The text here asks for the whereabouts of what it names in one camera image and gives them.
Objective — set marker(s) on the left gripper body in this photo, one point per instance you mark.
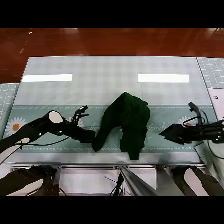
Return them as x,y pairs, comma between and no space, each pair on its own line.
83,135

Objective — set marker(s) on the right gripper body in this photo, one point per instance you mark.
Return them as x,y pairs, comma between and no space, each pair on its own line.
180,133

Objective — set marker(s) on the dark green T-shirt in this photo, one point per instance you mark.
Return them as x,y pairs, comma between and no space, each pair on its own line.
128,116

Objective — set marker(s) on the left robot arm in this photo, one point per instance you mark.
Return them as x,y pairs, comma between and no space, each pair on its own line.
33,128

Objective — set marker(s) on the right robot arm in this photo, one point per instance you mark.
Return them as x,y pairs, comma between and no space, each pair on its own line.
215,130

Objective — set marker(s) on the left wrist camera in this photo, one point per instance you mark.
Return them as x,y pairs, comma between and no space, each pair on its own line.
79,113

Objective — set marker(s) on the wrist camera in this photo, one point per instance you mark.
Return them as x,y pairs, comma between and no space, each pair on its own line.
79,113
196,111

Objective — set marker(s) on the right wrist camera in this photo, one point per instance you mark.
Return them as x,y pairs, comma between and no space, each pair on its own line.
196,111

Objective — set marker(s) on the silver frame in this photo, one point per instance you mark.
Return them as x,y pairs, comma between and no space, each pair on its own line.
140,186

